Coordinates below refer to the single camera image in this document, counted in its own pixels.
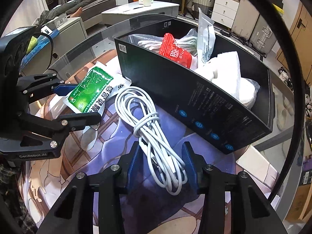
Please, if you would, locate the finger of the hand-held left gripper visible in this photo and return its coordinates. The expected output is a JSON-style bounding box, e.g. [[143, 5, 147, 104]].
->
[[15, 112, 102, 142], [17, 73, 79, 99]]

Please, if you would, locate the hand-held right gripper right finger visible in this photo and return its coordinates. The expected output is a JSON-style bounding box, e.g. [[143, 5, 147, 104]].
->
[[182, 141, 285, 234]]

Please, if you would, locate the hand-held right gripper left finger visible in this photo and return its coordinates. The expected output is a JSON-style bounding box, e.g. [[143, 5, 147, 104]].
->
[[43, 141, 142, 234]]

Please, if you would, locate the green medicine packet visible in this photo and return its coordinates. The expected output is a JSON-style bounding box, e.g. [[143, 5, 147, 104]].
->
[[64, 62, 132, 129]]

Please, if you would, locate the white charging cable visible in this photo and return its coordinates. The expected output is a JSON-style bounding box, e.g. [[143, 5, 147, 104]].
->
[[114, 86, 188, 196]]

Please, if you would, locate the black cardboard box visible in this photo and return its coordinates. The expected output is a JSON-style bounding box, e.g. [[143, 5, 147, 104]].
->
[[114, 15, 277, 155]]

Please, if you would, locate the red packet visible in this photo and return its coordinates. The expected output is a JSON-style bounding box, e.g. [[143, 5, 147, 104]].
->
[[158, 33, 193, 69]]

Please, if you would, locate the white printed packet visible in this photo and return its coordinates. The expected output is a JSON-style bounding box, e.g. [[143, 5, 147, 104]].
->
[[197, 7, 215, 65]]

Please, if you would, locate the person's left forearm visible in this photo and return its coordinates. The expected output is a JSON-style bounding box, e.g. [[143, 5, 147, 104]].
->
[[0, 161, 28, 234]]

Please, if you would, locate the printed table mat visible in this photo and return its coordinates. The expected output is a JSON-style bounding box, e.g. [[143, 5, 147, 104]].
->
[[24, 49, 247, 234]]

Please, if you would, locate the white cardboard box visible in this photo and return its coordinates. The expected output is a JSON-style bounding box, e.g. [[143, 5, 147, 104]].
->
[[236, 146, 280, 185]]

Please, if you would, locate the bagged white ribbon coil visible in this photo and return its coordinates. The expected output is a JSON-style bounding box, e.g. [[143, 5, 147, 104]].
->
[[211, 77, 261, 110]]

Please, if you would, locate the bed mattress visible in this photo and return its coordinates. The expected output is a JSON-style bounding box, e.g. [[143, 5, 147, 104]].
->
[[82, 0, 118, 18]]

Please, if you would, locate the white coffee table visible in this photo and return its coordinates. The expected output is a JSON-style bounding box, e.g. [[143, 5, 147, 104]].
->
[[101, 1, 180, 26]]

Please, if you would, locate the brown cardboard box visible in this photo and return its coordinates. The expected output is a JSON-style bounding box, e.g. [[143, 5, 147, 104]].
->
[[284, 183, 312, 224]]

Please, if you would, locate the pile of shoes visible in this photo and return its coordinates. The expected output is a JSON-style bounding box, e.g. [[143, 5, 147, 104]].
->
[[278, 66, 297, 88]]

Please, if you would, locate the silver suitcase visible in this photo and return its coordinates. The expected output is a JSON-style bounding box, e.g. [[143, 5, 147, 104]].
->
[[250, 18, 277, 55]]

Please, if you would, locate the beige suitcase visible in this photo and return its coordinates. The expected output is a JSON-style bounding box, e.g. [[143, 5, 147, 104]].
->
[[231, 0, 260, 34]]

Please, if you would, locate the woven basket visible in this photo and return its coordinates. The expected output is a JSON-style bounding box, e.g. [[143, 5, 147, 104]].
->
[[191, 0, 216, 20]]

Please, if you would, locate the wooden door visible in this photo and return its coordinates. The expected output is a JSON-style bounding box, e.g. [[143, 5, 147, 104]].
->
[[277, 4, 312, 66]]

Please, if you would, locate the white dressing table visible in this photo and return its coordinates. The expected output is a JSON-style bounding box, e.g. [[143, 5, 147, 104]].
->
[[178, 0, 242, 21]]

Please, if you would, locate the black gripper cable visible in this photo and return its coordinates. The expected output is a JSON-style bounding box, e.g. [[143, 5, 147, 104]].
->
[[33, 32, 54, 69]]

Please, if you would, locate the bagged white rope bundle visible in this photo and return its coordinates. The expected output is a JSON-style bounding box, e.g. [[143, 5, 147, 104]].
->
[[128, 28, 199, 54]]

